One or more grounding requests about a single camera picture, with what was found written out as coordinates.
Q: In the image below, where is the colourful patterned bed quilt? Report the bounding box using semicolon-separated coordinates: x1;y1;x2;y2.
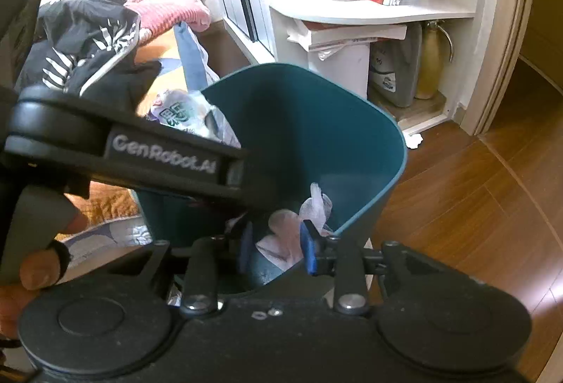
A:
57;31;207;261

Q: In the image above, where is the plain black cloth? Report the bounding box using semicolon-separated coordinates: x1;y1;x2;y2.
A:
79;57;164;116

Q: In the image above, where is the grey plastic jug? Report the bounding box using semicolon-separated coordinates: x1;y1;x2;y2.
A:
368;26;424;109

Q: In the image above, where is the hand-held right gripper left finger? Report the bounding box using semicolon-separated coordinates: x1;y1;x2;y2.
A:
110;222;255;317

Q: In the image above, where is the white tissue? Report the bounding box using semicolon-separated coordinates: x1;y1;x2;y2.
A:
257;183;336;270

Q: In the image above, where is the stack of white papers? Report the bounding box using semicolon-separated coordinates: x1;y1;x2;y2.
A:
287;19;408;53

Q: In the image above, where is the blue cloth strap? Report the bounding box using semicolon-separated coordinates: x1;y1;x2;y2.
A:
173;22;221;92

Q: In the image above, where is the beige door frame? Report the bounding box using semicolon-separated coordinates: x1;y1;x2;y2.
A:
456;0;541;136

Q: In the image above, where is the person's left hand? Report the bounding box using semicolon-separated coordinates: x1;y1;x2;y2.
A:
0;195;88;340

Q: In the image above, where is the silver green snack packet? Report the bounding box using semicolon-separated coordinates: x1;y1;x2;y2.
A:
150;88;243;148

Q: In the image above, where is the black leaf-print garment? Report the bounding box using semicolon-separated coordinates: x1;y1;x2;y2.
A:
18;0;144;97

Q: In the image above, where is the teal plastic waste bin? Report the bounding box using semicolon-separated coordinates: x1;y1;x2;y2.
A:
134;63;408;292

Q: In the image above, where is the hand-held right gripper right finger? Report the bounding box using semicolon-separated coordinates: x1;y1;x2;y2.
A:
300;219;446;317

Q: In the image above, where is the white corner bookshelf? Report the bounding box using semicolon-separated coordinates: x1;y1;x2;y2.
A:
254;0;505;136

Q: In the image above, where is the pink knit blanket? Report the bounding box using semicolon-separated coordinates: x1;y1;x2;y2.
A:
122;0;213;41

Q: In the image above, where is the gold thermos flask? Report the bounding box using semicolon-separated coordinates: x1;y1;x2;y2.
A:
415;19;455;100

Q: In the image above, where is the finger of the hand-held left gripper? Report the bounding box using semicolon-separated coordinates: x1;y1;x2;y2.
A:
226;147;279;214

